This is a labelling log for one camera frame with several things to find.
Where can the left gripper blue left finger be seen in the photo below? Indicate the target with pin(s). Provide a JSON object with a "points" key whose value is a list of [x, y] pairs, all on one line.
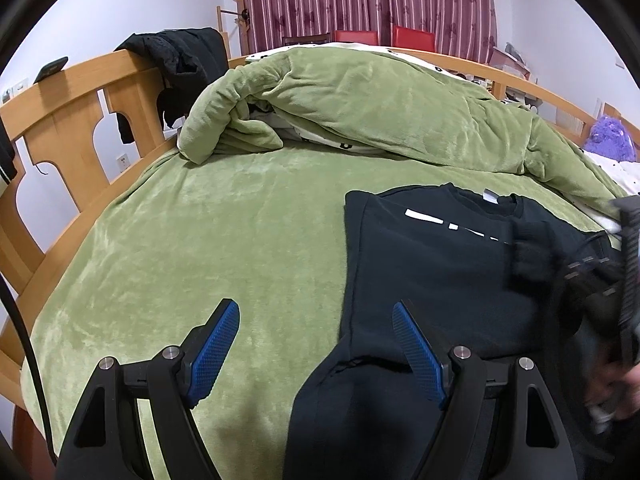
{"points": [[105, 440]]}

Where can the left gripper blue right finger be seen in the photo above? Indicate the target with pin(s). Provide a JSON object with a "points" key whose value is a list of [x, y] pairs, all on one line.
{"points": [[498, 418]]}

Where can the black long sleeve sweatshirt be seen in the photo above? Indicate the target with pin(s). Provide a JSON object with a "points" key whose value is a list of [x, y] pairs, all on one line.
{"points": [[479, 273]]}

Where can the person right hand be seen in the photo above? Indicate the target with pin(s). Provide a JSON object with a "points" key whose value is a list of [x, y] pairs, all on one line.
{"points": [[603, 380]]}

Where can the purple plush toy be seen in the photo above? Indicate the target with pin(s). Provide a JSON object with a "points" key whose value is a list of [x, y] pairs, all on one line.
{"points": [[613, 138]]}

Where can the cluttered desk items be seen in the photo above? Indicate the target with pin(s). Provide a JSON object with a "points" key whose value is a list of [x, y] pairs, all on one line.
{"points": [[502, 60]]}

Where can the green plush comforter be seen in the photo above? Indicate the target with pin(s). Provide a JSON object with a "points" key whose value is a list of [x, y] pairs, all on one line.
{"points": [[384, 102]]}

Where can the green plush bed sheet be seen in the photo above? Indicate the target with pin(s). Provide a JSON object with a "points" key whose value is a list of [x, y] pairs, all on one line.
{"points": [[266, 230]]}

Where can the black white striped garment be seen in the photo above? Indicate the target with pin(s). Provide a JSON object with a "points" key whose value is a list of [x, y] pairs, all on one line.
{"points": [[7, 155]]}

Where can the maroon floral curtain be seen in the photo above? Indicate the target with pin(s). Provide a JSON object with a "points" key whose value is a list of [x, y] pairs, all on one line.
{"points": [[462, 28]]}

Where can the red chair left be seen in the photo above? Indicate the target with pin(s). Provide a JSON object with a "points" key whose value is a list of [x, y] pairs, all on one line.
{"points": [[368, 37]]}

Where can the dark wooden chair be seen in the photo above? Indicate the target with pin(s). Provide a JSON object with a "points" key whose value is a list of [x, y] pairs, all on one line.
{"points": [[308, 39]]}

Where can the black phone on headboard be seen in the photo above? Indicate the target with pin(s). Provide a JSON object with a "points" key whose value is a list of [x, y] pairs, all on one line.
{"points": [[51, 69]]}

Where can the black garment on headboard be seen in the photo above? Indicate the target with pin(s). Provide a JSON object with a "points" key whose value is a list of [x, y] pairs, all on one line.
{"points": [[188, 61]]}

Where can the wooden coat rack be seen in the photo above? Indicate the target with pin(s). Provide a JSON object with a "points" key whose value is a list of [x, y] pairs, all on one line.
{"points": [[233, 23]]}

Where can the wooden bed frame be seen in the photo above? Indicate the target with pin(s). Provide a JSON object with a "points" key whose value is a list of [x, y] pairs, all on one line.
{"points": [[94, 123]]}

